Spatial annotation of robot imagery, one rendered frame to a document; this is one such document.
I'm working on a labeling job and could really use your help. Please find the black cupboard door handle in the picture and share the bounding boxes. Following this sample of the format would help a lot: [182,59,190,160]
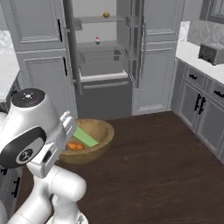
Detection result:
[198,96,207,116]
[62,56,68,77]
[194,93,202,112]
[57,18,64,43]
[10,176,22,199]

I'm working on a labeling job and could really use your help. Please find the left fridge door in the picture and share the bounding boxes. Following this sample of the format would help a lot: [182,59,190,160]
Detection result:
[62,0,84,96]

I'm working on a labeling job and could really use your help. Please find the wooden bowl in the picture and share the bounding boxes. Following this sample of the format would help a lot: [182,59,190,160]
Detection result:
[58,117,116,166]

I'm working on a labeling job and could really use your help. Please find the grey base cupboard door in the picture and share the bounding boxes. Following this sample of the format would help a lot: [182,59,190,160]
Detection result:
[196,95,224,154]
[0,166,25,218]
[177,81,203,130]

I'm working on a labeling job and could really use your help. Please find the fridge freezer drawer front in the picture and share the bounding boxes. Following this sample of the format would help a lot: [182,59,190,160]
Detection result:
[74,76,134,121]

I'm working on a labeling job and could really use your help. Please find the freezer drawer handle bar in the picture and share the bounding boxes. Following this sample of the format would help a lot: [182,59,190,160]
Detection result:
[82,80,130,90]

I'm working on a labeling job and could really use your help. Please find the right fridge door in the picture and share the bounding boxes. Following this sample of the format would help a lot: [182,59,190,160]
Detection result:
[116,0,147,89]

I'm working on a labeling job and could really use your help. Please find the grey drawer front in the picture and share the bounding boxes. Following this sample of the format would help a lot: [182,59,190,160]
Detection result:
[207,80,224,105]
[183,65,208,89]

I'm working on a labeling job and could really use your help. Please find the fridge door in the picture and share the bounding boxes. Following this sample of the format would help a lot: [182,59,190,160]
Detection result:
[62,0,84,96]
[116,0,147,89]

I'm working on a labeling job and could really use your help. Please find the green corn cob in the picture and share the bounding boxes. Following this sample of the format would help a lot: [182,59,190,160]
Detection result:
[72,125,101,148]

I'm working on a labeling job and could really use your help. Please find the right fridge door handle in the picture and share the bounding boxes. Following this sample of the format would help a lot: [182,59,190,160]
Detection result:
[139,0,147,79]

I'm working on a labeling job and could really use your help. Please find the tall grey cupboard door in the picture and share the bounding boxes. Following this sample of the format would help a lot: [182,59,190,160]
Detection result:
[15,48,79,118]
[0,0,68,53]

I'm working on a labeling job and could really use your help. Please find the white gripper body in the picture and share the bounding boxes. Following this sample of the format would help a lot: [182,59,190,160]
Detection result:
[57,109,79,153]

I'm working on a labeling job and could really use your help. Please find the grey wall cupboard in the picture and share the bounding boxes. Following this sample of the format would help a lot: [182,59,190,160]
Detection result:
[199,0,224,25]

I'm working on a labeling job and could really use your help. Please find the grey fridge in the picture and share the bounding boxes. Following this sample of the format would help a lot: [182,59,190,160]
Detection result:
[62,0,147,121]

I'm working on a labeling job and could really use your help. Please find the silver toaster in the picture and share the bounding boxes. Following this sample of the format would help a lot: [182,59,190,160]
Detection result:
[198,41,224,67]

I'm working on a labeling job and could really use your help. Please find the grey tall cupboard panel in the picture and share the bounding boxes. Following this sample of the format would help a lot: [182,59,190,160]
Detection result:
[130,0,186,116]

